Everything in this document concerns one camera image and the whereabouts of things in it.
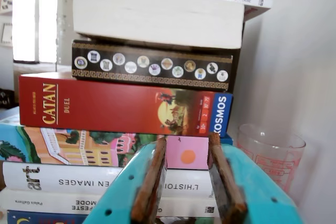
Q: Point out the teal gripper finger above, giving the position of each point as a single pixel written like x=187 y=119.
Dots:
x=249 y=195
x=131 y=182

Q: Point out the thick white book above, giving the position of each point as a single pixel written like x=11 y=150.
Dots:
x=157 y=14

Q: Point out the bright window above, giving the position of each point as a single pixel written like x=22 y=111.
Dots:
x=34 y=24

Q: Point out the small paper wall picture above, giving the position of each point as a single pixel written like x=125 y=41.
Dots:
x=5 y=2
x=5 y=33

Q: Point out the blue illustrated book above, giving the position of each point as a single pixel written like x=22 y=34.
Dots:
x=39 y=218

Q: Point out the white Manifeste de mode book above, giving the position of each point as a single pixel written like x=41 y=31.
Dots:
x=52 y=203

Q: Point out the red Catan Duel box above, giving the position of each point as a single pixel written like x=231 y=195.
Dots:
x=105 y=103

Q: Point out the white art history book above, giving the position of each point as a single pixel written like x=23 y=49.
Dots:
x=78 y=182

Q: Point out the red round object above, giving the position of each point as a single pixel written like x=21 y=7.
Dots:
x=270 y=155

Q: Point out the black game box with tokens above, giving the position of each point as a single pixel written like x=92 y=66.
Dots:
x=157 y=77

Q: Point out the black bag with print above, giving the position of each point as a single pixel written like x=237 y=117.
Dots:
x=6 y=98

